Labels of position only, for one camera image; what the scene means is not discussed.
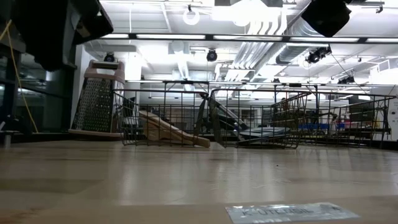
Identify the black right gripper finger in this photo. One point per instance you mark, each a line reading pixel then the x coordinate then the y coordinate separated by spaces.
pixel 329 15

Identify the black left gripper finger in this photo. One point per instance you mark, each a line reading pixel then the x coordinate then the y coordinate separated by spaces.
pixel 46 54

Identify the long wooden slotted spatula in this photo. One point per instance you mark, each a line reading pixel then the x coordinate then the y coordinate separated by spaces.
pixel 158 133

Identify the wooden spoon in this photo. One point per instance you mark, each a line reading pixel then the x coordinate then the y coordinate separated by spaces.
pixel 202 143

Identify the wooden spatula with label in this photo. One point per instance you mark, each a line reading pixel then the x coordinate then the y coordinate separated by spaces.
pixel 280 214

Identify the black ceiling spotlight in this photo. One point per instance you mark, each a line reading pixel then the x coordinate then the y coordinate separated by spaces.
pixel 317 55

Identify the black ceiling projector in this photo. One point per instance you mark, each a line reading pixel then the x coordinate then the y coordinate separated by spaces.
pixel 346 79

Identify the pink metal box grater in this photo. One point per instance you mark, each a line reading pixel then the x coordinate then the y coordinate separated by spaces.
pixel 96 109

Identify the black computer monitor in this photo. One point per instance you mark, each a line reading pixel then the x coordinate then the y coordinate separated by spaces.
pixel 360 107

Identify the white machine panel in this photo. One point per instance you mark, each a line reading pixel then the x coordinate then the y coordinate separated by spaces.
pixel 393 112

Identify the white round ceiling lamp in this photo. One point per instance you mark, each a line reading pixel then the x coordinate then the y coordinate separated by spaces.
pixel 191 17

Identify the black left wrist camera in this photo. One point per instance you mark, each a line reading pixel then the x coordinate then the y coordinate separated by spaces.
pixel 93 21

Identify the black dome ceiling camera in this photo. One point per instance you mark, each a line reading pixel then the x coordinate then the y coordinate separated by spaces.
pixel 109 57
pixel 211 55

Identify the black table frame rails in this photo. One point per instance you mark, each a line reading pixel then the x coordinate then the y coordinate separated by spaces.
pixel 31 136

